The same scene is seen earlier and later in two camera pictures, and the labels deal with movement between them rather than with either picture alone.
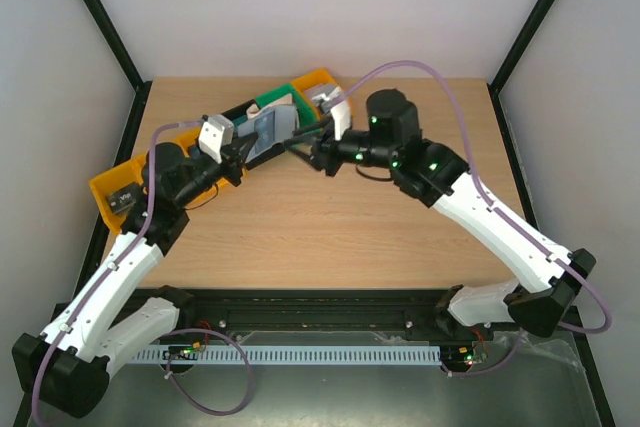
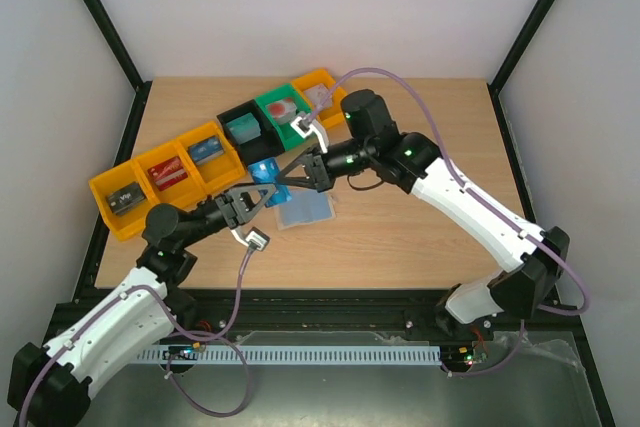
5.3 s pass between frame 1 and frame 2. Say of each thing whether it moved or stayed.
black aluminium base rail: stayed
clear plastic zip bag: moved
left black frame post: stayed
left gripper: moved
